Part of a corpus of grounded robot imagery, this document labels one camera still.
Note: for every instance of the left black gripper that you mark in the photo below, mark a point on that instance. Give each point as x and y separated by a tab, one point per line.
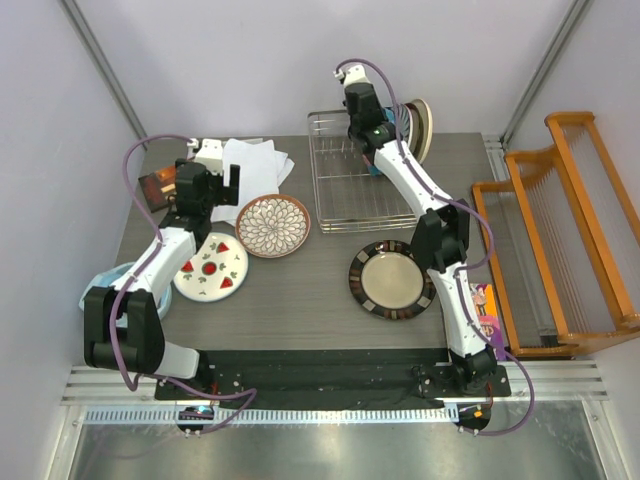
227	195

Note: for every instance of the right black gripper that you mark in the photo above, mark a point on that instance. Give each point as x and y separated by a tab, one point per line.
382	118

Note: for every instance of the black rimmed beige plate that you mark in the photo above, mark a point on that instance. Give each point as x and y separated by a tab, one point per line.
387	282

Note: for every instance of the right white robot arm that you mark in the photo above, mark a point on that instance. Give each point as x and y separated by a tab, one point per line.
441	237

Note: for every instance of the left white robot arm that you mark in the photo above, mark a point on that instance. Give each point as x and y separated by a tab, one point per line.
122	328

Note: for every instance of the orange wooden rack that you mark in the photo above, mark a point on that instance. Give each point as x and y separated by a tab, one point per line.
566	235

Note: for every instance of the teal polka dot plate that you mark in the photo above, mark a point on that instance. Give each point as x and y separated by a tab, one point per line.
371	168

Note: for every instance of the grey striped plate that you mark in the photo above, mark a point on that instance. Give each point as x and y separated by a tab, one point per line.
402	120

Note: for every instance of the white cloth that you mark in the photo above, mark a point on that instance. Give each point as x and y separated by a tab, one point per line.
262	170

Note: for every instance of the brown floral pattern plate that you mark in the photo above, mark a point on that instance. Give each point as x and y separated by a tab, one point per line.
273	226

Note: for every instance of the cream plate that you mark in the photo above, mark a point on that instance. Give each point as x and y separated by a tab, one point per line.
426	124

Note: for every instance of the dark brown book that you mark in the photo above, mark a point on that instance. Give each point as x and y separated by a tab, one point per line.
158	188

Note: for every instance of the white watermelon pattern plate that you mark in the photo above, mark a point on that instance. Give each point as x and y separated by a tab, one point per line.
215	272

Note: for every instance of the light blue headphones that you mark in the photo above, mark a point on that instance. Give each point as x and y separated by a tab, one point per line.
106	278

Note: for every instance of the orange Roald Dahl book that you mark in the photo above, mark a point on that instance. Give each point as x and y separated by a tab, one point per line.
484	298

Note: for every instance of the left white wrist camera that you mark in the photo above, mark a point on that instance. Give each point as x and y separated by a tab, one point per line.
208	152

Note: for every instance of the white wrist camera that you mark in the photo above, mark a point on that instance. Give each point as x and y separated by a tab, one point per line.
355	74
208	152

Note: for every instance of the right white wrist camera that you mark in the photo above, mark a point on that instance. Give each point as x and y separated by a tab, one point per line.
355	74

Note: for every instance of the metal wire dish rack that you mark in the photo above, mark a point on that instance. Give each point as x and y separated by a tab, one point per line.
348	199

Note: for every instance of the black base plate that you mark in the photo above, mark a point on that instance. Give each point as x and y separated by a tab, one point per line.
337	380

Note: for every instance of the slotted cable duct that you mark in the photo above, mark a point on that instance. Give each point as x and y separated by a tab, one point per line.
199	415

